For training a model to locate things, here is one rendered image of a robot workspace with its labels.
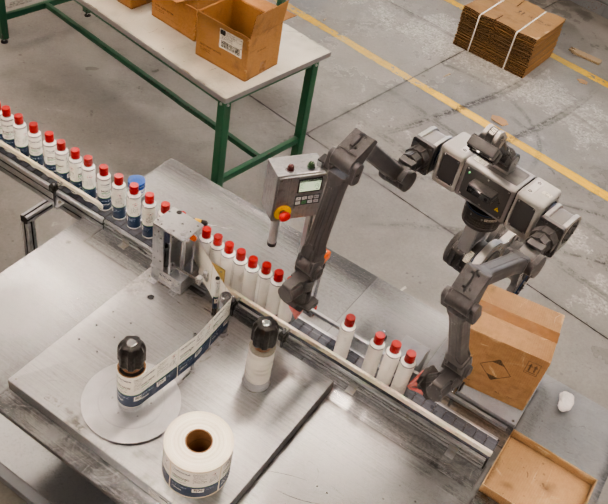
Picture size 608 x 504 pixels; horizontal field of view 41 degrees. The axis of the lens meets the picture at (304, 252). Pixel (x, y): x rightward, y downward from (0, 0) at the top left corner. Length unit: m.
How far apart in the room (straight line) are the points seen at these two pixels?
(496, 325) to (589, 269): 2.23
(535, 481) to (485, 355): 0.43
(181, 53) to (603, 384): 2.73
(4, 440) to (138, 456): 0.96
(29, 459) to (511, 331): 1.84
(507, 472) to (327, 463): 0.59
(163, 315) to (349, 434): 0.75
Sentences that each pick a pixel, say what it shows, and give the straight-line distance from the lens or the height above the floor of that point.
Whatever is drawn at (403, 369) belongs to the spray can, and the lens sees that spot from 2.63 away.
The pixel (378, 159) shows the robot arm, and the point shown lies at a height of 1.59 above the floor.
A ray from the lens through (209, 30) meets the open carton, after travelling 4.21.
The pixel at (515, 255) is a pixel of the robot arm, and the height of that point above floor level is 1.49.
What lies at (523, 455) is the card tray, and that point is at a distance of 2.83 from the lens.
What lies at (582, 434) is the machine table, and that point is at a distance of 2.98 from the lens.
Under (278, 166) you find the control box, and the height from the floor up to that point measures 1.48.
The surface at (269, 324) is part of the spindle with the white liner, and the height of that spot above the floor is 1.18.
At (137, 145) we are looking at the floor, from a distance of 4.96.
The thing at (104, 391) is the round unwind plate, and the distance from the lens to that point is 2.62.
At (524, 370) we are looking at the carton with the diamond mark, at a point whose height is 1.04.
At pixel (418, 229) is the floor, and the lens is 4.71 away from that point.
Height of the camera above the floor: 3.03
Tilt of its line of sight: 44 degrees down
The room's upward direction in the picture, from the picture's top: 12 degrees clockwise
